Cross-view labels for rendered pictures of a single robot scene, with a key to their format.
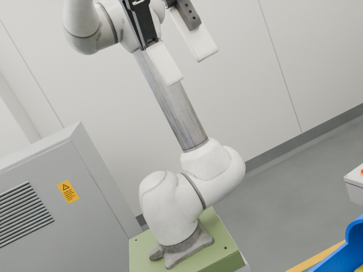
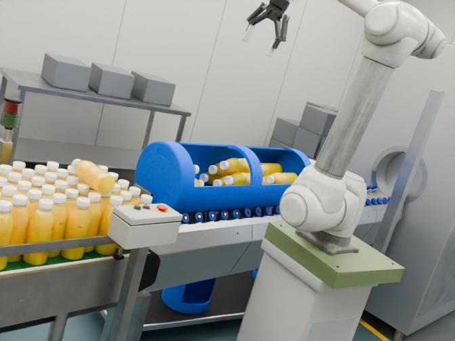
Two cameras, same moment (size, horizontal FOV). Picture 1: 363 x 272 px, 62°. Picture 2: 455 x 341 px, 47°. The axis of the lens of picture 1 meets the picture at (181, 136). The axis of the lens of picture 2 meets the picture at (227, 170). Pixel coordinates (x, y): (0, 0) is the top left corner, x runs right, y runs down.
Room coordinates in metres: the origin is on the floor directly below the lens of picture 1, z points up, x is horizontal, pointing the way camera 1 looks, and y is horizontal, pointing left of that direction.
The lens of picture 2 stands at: (2.17, -1.22, 1.67)
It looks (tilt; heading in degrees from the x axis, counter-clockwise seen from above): 14 degrees down; 146
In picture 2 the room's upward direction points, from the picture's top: 16 degrees clockwise
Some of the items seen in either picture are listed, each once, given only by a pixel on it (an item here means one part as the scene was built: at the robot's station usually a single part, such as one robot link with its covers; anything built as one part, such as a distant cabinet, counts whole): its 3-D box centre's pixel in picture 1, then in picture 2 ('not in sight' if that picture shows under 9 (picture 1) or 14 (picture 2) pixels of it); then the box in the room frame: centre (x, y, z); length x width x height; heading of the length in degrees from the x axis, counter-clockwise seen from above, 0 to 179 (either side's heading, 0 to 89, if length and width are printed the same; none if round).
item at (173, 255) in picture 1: (176, 239); (332, 235); (0.92, 0.17, 1.09); 0.22 x 0.18 x 0.06; 99
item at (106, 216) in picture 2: not in sight; (110, 226); (0.70, -0.59, 0.99); 0.07 x 0.07 x 0.19
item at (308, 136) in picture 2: not in sight; (324, 162); (-2.18, 3.07, 0.59); 1.20 x 0.80 x 1.19; 4
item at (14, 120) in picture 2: not in sight; (9, 118); (0.22, -0.86, 1.18); 0.06 x 0.06 x 0.05
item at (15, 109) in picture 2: not in sight; (11, 107); (0.22, -0.86, 1.23); 0.06 x 0.06 x 0.04
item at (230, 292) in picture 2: not in sight; (207, 301); (-0.22, 0.55, 0.08); 1.50 x 0.52 x 0.15; 94
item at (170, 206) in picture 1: (167, 203); (340, 201); (0.93, 0.14, 1.23); 0.18 x 0.16 x 0.22; 107
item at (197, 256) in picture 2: not in sight; (288, 227); (0.21, 0.61, 0.79); 2.17 x 0.29 x 0.34; 105
